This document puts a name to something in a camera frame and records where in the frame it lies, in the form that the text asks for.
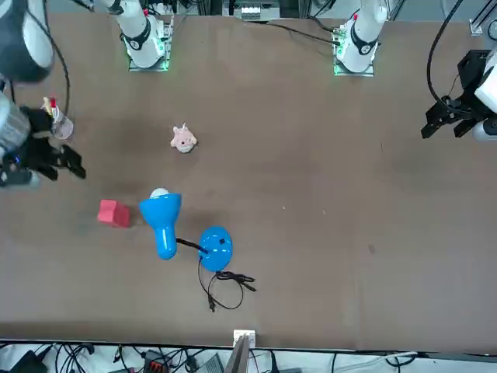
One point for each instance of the red block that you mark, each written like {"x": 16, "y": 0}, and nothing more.
{"x": 114, "y": 213}

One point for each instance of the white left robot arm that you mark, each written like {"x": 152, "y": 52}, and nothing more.
{"x": 361, "y": 42}

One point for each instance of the red capped marker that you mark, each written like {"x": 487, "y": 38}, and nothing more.
{"x": 53, "y": 103}

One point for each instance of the pink plush toy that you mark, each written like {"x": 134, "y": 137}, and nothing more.
{"x": 182, "y": 140}

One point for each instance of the red black electronic device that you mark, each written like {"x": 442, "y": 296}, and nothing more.
{"x": 155, "y": 363}

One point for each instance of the grey power strip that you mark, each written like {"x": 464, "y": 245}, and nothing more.
{"x": 250, "y": 12}

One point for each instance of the black power adaptor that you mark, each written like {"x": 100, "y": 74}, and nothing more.
{"x": 27, "y": 363}

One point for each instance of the clear pink plastic cup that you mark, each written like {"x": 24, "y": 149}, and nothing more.
{"x": 64, "y": 130}

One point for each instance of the grey camera stand post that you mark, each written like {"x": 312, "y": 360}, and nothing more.
{"x": 238, "y": 359}

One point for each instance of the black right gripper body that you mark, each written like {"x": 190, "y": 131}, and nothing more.
{"x": 39, "y": 147}

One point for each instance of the white table edge bracket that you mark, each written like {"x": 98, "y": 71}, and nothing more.
{"x": 244, "y": 335}

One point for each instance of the blue desk lamp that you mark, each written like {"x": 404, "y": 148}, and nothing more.
{"x": 161, "y": 217}

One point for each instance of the grey power adaptor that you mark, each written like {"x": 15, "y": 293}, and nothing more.
{"x": 213, "y": 364}

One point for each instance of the aluminium profile frame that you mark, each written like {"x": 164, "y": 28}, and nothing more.
{"x": 477, "y": 25}

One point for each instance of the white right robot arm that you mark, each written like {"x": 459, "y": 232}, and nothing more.
{"x": 23, "y": 42}

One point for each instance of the yellow pen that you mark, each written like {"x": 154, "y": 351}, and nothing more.
{"x": 48, "y": 105}

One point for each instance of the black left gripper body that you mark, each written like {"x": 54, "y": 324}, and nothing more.
{"x": 464, "y": 107}

